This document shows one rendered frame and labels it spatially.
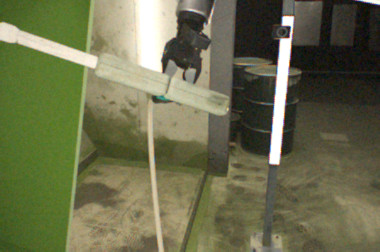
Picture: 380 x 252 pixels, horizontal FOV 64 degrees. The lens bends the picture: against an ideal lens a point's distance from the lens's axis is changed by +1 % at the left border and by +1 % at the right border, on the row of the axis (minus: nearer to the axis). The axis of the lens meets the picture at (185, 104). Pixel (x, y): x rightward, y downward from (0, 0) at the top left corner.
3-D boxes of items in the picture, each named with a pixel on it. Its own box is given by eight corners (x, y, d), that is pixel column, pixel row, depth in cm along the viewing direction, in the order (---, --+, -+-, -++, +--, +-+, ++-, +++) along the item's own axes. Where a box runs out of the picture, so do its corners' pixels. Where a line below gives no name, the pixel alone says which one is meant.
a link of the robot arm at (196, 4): (220, 4, 73) (184, -13, 70) (215, 23, 73) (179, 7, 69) (203, 15, 82) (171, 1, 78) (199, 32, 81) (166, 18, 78)
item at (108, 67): (196, 103, 90) (236, 96, 69) (192, 118, 89) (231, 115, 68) (18, 44, 74) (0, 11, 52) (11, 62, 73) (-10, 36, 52)
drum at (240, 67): (269, 122, 417) (275, 58, 392) (264, 137, 366) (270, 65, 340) (227, 117, 437) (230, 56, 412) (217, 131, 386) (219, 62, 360)
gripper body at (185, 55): (185, 73, 80) (196, 31, 81) (198, 69, 72) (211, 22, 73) (158, 64, 77) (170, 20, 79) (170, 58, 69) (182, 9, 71)
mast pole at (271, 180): (262, 247, 195) (287, -30, 148) (261, 242, 200) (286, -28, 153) (270, 249, 194) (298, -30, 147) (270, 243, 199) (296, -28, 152)
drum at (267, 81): (235, 137, 367) (238, 65, 341) (282, 137, 369) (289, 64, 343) (246, 159, 311) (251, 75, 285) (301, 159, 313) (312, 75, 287)
